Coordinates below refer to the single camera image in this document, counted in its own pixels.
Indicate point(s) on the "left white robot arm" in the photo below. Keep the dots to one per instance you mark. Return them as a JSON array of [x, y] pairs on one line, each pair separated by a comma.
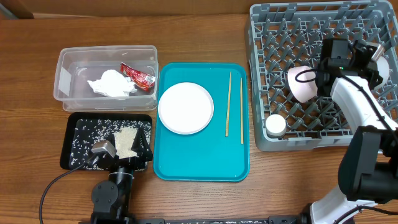
[[111, 198]]

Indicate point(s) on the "white napkin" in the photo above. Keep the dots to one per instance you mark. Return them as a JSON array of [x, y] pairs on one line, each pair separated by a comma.
[[113, 84]]

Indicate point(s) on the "cardboard box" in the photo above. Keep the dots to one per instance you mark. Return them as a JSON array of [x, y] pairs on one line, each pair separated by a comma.
[[33, 9]]

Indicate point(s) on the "wooden chopstick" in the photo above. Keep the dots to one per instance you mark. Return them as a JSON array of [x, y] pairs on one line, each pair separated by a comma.
[[228, 104], [241, 110]]

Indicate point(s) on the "small pink bowl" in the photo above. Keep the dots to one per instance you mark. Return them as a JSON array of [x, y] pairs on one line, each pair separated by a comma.
[[302, 92]]

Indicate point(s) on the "clear plastic bin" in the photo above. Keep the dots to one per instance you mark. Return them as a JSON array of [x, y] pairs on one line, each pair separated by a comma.
[[77, 66]]

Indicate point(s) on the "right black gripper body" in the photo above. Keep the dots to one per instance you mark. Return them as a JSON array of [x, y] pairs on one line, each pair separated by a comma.
[[372, 74]]

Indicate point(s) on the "grey bowl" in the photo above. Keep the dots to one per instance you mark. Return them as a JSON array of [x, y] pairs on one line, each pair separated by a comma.
[[383, 69]]

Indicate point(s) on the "large pink plate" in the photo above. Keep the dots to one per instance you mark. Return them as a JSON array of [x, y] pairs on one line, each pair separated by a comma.
[[185, 108]]

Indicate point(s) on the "white rice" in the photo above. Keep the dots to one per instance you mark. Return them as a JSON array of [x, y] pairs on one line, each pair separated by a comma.
[[87, 132]]

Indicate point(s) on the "black rectangular tray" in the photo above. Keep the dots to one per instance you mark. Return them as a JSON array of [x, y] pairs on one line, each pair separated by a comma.
[[73, 118]]

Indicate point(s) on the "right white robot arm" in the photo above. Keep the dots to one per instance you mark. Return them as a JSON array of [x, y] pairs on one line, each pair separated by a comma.
[[367, 175]]

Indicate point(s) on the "red snack wrapper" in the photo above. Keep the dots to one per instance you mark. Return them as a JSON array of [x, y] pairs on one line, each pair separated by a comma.
[[143, 80]]

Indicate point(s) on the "cream white cup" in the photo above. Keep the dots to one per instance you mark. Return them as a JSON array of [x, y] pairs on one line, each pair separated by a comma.
[[275, 126]]

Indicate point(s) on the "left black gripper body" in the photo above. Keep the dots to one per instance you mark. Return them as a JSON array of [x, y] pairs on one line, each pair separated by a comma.
[[130, 163]]

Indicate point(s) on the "teal plastic tray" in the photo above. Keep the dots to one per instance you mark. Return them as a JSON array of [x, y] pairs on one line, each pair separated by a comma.
[[207, 155]]

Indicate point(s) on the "grey dish rack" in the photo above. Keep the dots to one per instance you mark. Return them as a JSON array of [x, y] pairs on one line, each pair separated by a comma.
[[281, 36]]

